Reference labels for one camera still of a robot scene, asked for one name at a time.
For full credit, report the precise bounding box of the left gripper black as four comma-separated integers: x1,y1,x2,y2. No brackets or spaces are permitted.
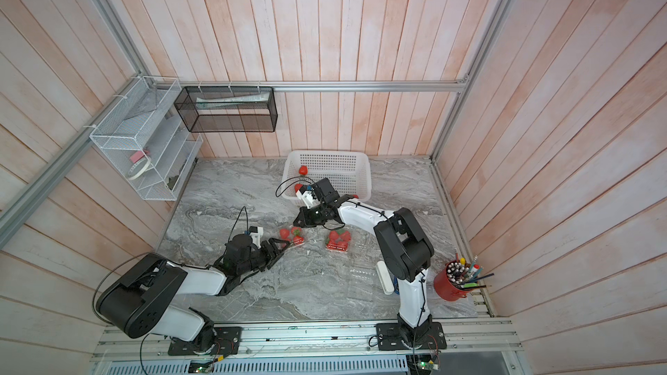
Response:
238,237,291,275

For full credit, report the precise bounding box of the packed strawberry with long stem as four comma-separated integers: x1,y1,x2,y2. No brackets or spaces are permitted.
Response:
329,231,340,243

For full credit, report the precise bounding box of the clear plastic clamshell container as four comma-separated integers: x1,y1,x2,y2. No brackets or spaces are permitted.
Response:
325,229,352,252

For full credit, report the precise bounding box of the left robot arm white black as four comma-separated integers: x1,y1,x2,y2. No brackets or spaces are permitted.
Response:
94,234,292,342

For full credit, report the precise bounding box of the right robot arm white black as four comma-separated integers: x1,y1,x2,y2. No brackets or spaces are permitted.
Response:
294,178,434,337

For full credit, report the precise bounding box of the white perforated plastic basket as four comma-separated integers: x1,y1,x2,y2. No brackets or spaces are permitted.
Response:
281,150,372,206

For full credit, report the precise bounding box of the red pen cup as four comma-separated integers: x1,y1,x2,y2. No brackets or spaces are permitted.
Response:
434,263,467,302

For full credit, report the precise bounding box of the roll of tape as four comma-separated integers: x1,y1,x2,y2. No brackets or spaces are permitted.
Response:
127,156,152,181

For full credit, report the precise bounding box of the pink note pad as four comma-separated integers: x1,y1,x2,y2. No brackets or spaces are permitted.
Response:
130,150,146,163

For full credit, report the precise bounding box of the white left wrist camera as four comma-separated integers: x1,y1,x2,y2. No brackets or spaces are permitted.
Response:
247,226,264,248

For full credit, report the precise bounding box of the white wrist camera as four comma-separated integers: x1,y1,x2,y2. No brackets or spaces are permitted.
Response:
247,226,264,248
296,187,320,209

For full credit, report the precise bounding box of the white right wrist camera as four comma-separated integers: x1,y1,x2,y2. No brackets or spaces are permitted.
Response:
296,187,320,209

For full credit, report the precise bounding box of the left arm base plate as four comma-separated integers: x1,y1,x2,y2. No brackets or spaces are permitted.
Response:
168,326,242,357

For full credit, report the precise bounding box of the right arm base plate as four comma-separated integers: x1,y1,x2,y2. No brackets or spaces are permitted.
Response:
375,320,447,352

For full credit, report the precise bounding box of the black mesh wall basket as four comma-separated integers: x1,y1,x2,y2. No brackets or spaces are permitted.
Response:
175,85,278,133

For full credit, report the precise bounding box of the white wire wall shelf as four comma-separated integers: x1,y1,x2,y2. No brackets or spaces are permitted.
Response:
90,76,203,201

